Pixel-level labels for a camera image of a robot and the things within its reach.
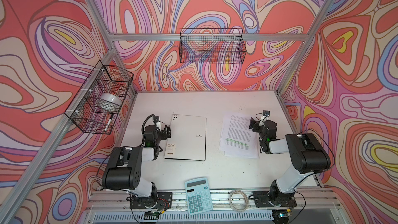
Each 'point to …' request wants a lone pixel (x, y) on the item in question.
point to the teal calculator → (199, 199)
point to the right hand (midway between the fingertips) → (259, 121)
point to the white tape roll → (112, 97)
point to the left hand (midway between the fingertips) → (163, 124)
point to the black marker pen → (108, 123)
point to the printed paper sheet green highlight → (237, 139)
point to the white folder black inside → (188, 138)
